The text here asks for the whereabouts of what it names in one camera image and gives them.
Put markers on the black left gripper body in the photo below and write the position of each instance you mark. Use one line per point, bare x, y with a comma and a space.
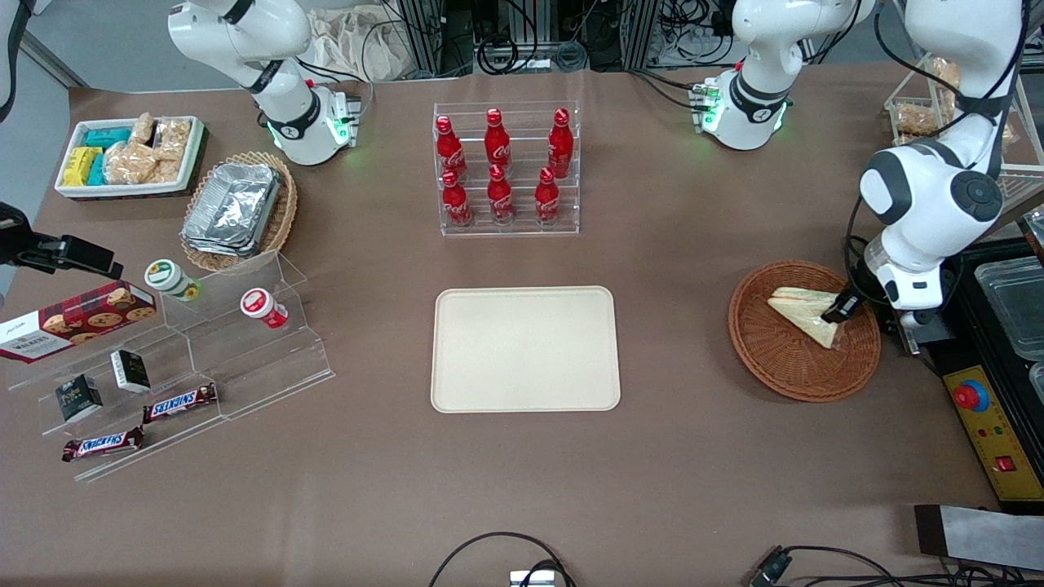
858, 293

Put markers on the triangle sandwich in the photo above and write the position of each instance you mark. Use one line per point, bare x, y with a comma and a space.
803, 314

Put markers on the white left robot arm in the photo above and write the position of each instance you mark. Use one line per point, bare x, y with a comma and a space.
930, 187

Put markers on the round brown wicker basket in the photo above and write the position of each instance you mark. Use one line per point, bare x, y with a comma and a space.
775, 359

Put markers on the oval light wicker basket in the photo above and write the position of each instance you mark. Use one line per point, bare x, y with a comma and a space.
285, 212

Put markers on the cream plastic tray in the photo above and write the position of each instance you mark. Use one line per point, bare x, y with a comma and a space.
522, 350

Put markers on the red tartan cookie box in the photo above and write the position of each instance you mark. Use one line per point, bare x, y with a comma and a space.
77, 322

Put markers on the teal snack pack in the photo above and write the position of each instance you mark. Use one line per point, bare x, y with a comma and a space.
108, 137
97, 169

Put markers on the green lid yogurt cup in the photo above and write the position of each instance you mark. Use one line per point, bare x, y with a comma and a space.
167, 277

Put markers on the yellow snack pack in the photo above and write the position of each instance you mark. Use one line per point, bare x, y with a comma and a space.
80, 165

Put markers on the clear bag of crackers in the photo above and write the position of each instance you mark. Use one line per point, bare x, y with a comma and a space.
129, 163
173, 139
915, 121
143, 129
946, 73
167, 171

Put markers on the small black white box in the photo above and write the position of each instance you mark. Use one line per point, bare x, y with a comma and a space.
130, 371

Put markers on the clear plastic food container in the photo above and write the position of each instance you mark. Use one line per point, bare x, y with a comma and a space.
1011, 306
1037, 383

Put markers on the white rectangular snack bin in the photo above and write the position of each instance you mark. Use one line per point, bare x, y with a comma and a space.
194, 159

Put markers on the stack of foil trays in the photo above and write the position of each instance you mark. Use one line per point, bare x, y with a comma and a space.
232, 208

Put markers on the brown Snickers bar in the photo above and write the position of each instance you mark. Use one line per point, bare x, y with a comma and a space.
102, 444
179, 403

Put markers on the red lid yogurt cup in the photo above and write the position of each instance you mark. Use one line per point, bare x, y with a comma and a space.
261, 307

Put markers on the clear acrylic tiered stand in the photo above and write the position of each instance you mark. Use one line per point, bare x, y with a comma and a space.
245, 367

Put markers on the black sealing machine yellow panel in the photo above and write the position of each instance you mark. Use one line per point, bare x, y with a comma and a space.
1003, 440

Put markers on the dark flat plate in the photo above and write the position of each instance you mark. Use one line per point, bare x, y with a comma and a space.
979, 538

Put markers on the red cola bottle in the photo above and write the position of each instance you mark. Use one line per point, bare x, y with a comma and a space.
546, 200
560, 147
497, 143
450, 151
455, 204
500, 200

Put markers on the clear acrylic bottle rack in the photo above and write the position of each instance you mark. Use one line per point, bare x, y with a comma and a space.
522, 228

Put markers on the beige crumpled cloth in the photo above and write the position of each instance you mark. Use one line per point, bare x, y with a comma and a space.
359, 45

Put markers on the small silver device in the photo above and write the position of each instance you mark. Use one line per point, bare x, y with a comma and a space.
532, 580

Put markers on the aluminium frame post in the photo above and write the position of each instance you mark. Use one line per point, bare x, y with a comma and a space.
640, 33
424, 37

